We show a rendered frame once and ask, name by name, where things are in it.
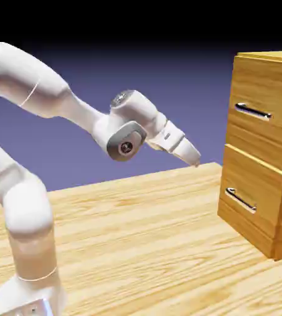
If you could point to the large wooden drawer front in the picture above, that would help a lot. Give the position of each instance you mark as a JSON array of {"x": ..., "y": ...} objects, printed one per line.
[{"x": 261, "y": 93}]

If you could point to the small wooden drawer front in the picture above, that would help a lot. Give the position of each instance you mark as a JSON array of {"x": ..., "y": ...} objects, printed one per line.
[{"x": 254, "y": 182}]

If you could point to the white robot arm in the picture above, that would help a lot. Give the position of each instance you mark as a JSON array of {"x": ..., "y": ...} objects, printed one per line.
[{"x": 44, "y": 84}]

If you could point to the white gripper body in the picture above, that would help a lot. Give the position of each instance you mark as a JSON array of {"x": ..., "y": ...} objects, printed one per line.
[{"x": 185, "y": 149}]

